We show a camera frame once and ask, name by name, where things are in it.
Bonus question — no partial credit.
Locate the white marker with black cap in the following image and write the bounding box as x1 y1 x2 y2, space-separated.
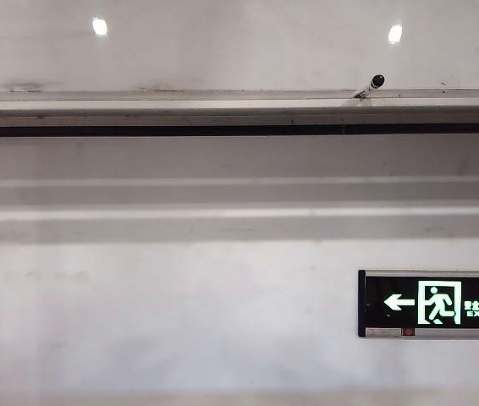
352 74 388 102

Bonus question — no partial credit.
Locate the aluminium whiteboard tray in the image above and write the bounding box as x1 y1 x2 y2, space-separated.
0 87 479 138

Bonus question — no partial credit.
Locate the white glossy whiteboard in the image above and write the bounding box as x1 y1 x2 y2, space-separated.
0 0 479 92

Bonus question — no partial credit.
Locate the black green illuminated exit sign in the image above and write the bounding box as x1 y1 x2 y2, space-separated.
357 269 479 339

